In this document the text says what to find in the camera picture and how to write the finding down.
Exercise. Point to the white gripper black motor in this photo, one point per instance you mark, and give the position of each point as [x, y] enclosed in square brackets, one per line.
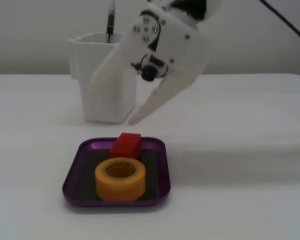
[182, 47]

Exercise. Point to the red cube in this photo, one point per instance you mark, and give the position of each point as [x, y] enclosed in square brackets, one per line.
[126, 147]

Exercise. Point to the black clear pen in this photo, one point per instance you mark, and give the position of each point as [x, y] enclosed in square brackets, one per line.
[110, 22]

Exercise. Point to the purple metal tray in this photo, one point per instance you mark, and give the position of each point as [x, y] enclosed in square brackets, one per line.
[162, 170]

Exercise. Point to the yellow tape roll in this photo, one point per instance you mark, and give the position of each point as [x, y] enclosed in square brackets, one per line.
[120, 186]

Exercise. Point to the small black gripper camera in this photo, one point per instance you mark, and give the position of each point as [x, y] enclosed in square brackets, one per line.
[150, 70]

